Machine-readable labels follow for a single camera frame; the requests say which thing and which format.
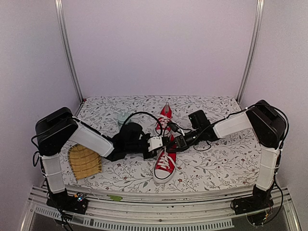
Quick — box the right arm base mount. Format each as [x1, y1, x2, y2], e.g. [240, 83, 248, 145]
[230, 188, 274, 215]

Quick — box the left black camera cable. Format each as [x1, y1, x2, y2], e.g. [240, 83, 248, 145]
[122, 112, 167, 138]

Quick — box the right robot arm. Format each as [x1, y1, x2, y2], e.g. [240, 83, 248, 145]
[166, 100, 289, 210]

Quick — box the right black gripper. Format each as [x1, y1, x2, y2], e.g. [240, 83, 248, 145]
[164, 128, 203, 153]

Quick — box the woven bamboo basket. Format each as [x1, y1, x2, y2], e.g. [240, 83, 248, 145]
[67, 144, 102, 180]

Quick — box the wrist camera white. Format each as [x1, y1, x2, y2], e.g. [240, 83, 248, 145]
[167, 121, 185, 136]
[147, 136, 170, 152]

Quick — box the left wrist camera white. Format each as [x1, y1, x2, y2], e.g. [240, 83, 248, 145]
[147, 136, 170, 152]

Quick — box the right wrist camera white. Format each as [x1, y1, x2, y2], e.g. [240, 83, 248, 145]
[167, 121, 185, 136]

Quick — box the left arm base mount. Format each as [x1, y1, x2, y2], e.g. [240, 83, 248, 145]
[46, 191, 89, 215]

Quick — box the left aluminium frame post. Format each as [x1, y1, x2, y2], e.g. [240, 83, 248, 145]
[54, 0, 84, 103]

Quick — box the right black camera cable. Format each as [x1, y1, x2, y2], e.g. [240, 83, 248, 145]
[156, 120, 212, 152]

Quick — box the red sneaker with laces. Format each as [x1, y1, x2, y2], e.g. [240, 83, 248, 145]
[155, 102, 172, 137]

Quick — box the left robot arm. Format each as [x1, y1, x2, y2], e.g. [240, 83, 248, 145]
[31, 107, 164, 209]

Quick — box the front aluminium rail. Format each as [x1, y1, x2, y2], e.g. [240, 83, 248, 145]
[20, 185, 301, 231]

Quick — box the right aluminium frame post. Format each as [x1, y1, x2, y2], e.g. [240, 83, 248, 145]
[236, 0, 265, 104]

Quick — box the aluminium frame post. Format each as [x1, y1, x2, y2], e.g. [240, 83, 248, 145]
[236, 0, 265, 104]
[54, 0, 84, 103]

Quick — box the green tape piece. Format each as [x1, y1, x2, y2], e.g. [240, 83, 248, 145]
[108, 195, 123, 202]

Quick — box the black camera cable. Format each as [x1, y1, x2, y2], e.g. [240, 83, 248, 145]
[156, 120, 212, 152]
[122, 112, 167, 138]

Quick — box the floral patterned table mat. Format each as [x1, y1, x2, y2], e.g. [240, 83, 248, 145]
[60, 96, 261, 193]

